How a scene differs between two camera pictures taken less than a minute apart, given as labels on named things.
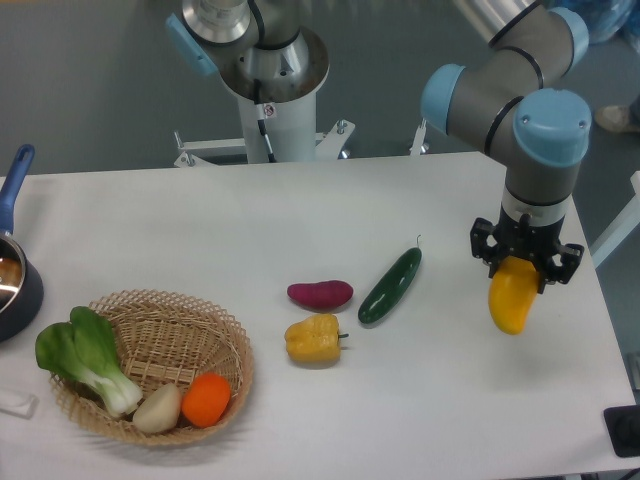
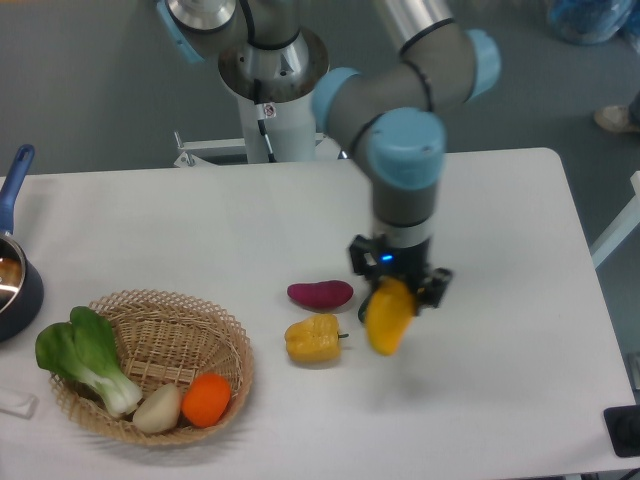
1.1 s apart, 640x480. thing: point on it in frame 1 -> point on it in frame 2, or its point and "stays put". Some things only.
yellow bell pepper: (315, 339) stays put
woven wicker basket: (164, 339) stays put
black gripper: (536, 243) -> (375, 259)
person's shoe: (615, 118) stays put
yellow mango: (512, 290) -> (390, 314)
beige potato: (159, 411) stays put
